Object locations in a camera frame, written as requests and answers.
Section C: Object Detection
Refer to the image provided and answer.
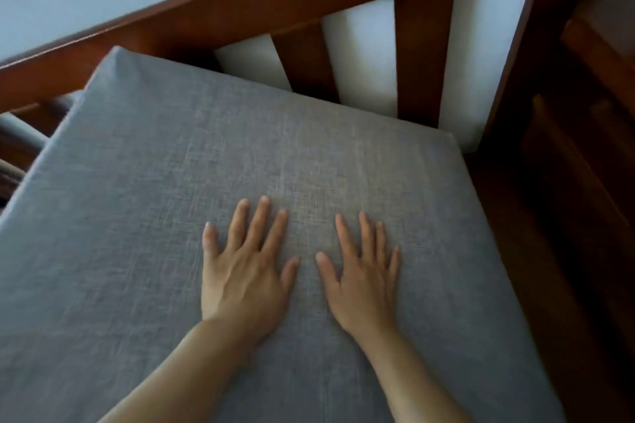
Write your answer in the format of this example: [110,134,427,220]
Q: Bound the person's left hand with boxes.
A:
[200,196,301,344]

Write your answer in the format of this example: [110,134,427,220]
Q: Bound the person's right hand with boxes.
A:
[315,211,401,347]

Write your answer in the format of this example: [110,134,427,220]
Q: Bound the grey cushion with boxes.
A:
[0,46,566,423]

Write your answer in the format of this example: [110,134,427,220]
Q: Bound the person's left forearm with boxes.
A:
[99,319,259,423]

